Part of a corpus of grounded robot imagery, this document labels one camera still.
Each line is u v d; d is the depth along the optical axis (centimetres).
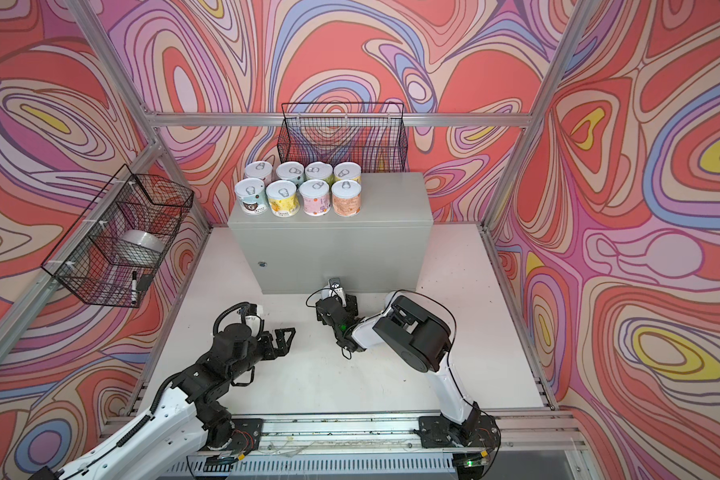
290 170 77
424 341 53
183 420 53
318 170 78
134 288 72
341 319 76
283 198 71
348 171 77
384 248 97
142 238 74
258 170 78
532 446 74
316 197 72
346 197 72
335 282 96
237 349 61
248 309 66
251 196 72
